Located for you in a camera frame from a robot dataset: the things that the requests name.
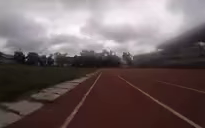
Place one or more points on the grandstand building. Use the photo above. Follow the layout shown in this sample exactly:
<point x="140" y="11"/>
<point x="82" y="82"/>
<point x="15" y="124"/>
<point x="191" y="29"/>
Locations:
<point x="183" y="50"/>

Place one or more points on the green grass field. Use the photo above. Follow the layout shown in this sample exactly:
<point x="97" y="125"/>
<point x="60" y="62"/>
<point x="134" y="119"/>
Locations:
<point x="26" y="80"/>

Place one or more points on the grey concrete slab kerb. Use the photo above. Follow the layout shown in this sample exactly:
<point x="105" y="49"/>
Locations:
<point x="46" y="95"/>

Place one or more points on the red running track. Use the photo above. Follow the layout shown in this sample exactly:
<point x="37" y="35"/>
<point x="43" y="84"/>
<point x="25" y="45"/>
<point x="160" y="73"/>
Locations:
<point x="120" y="103"/>

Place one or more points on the row of trees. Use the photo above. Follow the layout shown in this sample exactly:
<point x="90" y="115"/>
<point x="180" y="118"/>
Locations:
<point x="86" y="59"/>

